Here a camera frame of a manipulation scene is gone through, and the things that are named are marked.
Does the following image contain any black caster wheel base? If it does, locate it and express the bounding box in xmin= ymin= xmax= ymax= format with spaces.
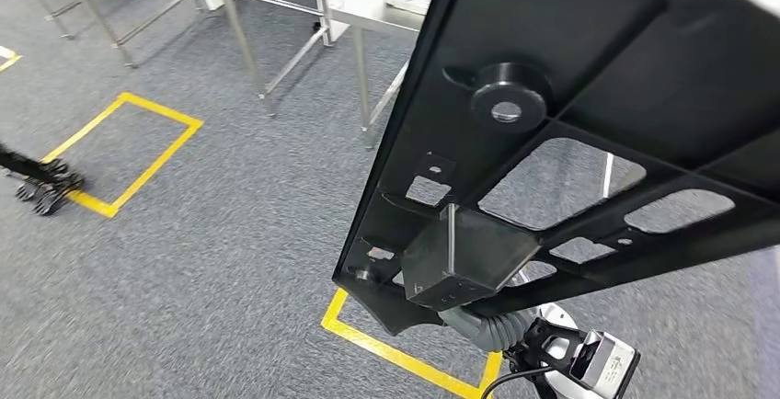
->
xmin=0 ymin=142 xmax=86 ymax=218

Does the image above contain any black plastic frame part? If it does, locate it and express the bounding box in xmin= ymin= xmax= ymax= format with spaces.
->
xmin=331 ymin=0 xmax=780 ymax=336

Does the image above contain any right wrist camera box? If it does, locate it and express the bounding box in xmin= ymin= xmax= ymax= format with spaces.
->
xmin=509 ymin=316 xmax=642 ymax=399

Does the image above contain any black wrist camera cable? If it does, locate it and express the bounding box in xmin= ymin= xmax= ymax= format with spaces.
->
xmin=479 ymin=365 xmax=556 ymax=399

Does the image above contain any steel frame table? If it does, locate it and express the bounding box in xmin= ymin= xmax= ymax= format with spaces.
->
xmin=3 ymin=0 xmax=205 ymax=70

